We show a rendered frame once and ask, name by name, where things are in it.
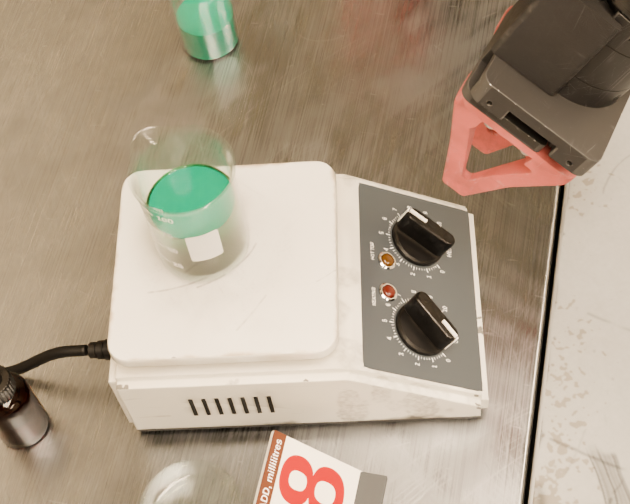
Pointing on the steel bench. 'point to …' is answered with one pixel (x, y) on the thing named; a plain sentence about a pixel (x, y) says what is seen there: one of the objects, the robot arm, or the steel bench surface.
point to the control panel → (424, 366)
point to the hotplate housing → (306, 376)
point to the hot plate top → (294, 205)
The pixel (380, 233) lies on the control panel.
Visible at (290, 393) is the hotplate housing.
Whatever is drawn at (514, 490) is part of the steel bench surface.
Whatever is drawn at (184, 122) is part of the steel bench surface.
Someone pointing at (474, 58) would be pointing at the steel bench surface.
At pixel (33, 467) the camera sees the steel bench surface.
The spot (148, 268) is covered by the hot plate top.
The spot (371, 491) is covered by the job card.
